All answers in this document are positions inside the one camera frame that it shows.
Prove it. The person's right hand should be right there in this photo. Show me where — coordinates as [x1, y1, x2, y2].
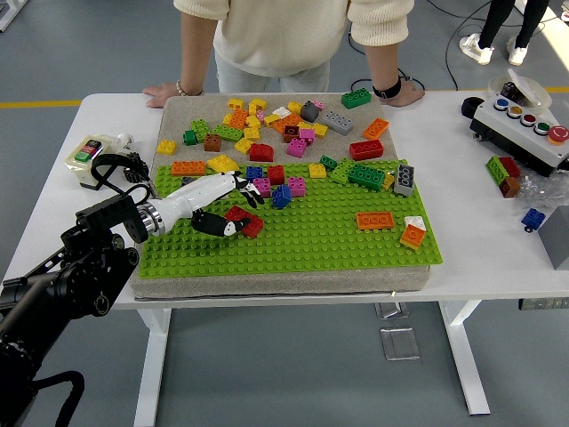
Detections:
[142, 81, 181, 109]

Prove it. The person's left hand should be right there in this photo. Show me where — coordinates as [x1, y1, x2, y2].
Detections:
[380, 82, 427, 109]

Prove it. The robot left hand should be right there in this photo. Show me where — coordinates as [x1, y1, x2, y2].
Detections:
[153, 172, 267, 238]

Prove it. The red two-by-four brick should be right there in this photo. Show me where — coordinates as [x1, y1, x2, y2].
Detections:
[349, 139, 385, 162]
[224, 205, 265, 239]

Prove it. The orange two-by-four brick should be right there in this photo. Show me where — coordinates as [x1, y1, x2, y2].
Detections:
[171, 160, 207, 178]
[362, 117, 390, 141]
[355, 211, 396, 232]

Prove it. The yellow curved brick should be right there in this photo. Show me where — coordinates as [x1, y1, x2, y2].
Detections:
[206, 154, 241, 178]

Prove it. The dark green two-by-four brick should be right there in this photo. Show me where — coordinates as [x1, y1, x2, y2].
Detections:
[347, 163, 387, 192]
[341, 86, 373, 110]

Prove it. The lime green two-by-four brick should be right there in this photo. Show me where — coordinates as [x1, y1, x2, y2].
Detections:
[211, 124, 244, 143]

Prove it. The grey two-by-four brick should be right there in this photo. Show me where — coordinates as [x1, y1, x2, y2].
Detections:
[392, 163, 416, 197]
[320, 109, 355, 136]

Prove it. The red curved brick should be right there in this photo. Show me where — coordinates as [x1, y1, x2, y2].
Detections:
[248, 142, 275, 163]

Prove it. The magenta two-by-two brick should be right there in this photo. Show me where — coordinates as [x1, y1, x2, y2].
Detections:
[286, 137, 309, 159]

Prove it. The large orange brick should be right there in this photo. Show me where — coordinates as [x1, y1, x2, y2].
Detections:
[270, 113, 304, 134]

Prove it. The green studded baseplate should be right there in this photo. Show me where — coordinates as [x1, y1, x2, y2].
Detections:
[138, 158, 445, 280]

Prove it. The orange and yellow brick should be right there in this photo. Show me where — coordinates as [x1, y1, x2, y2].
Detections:
[398, 224, 424, 250]

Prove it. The blue brick with keyring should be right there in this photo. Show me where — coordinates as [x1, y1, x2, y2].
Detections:
[520, 207, 547, 233]

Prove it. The black wristband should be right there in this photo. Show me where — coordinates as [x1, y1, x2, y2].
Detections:
[372, 76, 402, 100]

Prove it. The black gear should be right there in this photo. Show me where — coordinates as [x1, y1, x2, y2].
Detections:
[122, 152, 150, 183]

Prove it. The white push-button control box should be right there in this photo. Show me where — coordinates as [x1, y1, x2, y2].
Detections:
[469, 95, 569, 178]

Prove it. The clear plastic container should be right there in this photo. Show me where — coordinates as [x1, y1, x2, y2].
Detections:
[487, 68, 553, 112]

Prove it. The person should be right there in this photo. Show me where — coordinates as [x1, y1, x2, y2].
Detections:
[172, 0, 415, 94]

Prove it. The clear plastic bag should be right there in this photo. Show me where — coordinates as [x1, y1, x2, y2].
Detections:
[515, 171, 569, 213]

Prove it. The white table leg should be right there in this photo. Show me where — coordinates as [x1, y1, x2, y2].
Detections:
[132, 308, 172, 427]
[437, 301, 492, 417]

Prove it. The grey box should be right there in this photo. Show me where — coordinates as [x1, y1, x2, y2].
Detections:
[536, 205, 569, 271]

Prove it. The small clear plastic case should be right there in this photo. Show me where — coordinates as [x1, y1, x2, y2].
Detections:
[374, 302, 404, 319]

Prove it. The large clear plastic case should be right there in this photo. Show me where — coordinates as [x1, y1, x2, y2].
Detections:
[380, 327, 421, 361]

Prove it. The table height control panel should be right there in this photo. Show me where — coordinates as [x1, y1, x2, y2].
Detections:
[517, 297, 569, 311]

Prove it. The black floor cable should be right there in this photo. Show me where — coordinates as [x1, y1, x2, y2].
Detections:
[445, 0, 494, 92]
[348, 33, 427, 93]

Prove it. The bead bracelet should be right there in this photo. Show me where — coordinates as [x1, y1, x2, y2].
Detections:
[175, 78, 205, 98]

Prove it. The black ring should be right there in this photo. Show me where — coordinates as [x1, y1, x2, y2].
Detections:
[461, 96, 485, 120]

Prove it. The beige switch box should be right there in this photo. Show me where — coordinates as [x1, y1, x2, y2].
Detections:
[65, 133, 120, 191]

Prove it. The white desk frame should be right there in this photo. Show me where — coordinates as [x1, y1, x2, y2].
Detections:
[0, 0, 24, 33]

